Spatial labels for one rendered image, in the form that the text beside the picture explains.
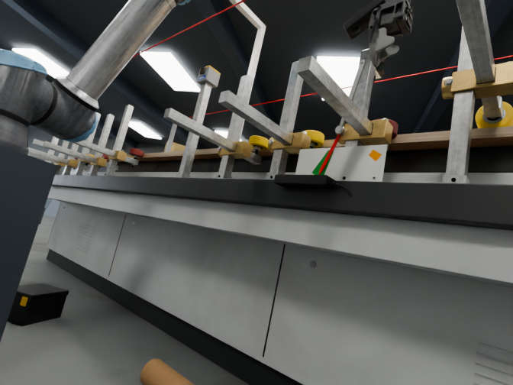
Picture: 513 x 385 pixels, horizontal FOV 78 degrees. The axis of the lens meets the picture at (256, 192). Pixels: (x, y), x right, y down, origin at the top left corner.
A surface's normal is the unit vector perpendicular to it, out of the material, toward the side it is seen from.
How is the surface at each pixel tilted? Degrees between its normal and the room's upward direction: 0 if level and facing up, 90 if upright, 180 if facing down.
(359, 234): 90
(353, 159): 90
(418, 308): 90
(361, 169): 90
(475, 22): 180
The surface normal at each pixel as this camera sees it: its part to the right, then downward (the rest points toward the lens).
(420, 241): -0.64, -0.26
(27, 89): 0.94, 0.15
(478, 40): -0.21, 0.96
